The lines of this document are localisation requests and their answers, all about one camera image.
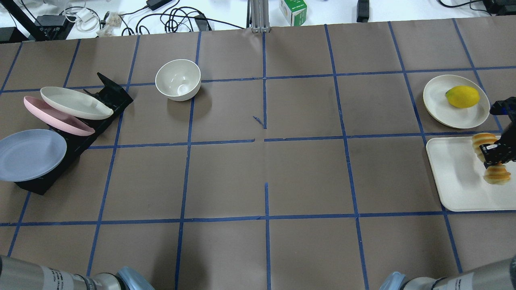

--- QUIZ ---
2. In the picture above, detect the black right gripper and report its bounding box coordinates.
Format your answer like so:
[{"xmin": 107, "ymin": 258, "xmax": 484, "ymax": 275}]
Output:
[{"xmin": 481, "ymin": 97, "xmax": 516, "ymax": 169}]

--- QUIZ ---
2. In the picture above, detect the blue plate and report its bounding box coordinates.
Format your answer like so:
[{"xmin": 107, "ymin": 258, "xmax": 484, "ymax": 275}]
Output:
[{"xmin": 0, "ymin": 129, "xmax": 67, "ymax": 182}]

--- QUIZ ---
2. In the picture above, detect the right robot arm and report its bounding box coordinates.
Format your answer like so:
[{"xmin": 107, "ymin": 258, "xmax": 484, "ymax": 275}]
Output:
[{"xmin": 380, "ymin": 97, "xmax": 515, "ymax": 290}]

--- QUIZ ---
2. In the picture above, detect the cream round plate with lemon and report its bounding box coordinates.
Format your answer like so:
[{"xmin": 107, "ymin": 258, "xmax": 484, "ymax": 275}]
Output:
[{"xmin": 423, "ymin": 74, "xmax": 490, "ymax": 129}]

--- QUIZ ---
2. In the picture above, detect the cream plate in rack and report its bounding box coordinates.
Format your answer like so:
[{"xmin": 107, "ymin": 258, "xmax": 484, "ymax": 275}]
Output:
[{"xmin": 40, "ymin": 86, "xmax": 114, "ymax": 120}]

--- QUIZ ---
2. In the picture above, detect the pink plate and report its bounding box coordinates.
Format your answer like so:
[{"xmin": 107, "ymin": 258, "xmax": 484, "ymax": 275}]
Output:
[{"xmin": 23, "ymin": 96, "xmax": 95, "ymax": 136}]

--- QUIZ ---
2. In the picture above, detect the white rectangular tray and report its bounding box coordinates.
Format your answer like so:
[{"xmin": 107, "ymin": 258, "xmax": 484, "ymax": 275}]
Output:
[{"xmin": 426, "ymin": 137, "xmax": 516, "ymax": 211}]

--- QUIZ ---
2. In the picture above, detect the yellow lemon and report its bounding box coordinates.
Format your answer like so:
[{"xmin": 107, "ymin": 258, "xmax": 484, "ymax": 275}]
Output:
[{"xmin": 445, "ymin": 85, "xmax": 480, "ymax": 109}]

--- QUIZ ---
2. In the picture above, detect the black power adapter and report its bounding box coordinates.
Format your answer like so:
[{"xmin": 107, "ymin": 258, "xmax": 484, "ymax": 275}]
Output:
[{"xmin": 356, "ymin": 0, "xmax": 370, "ymax": 23}]

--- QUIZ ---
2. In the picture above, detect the green white carton box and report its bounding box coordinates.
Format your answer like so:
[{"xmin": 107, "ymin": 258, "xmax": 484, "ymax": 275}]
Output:
[{"xmin": 279, "ymin": 0, "xmax": 308, "ymax": 26}]

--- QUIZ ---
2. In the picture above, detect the cream bowl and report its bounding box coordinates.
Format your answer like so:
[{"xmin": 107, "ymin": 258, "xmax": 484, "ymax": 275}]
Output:
[{"xmin": 155, "ymin": 59, "xmax": 202, "ymax": 102}]

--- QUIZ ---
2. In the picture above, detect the black dish rack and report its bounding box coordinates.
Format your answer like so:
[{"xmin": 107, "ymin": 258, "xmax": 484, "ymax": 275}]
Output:
[{"xmin": 15, "ymin": 72, "xmax": 133, "ymax": 195}]

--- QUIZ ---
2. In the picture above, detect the aluminium frame post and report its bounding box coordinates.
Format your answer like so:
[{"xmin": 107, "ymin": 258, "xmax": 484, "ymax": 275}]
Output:
[{"xmin": 246, "ymin": 0, "xmax": 270, "ymax": 33}]

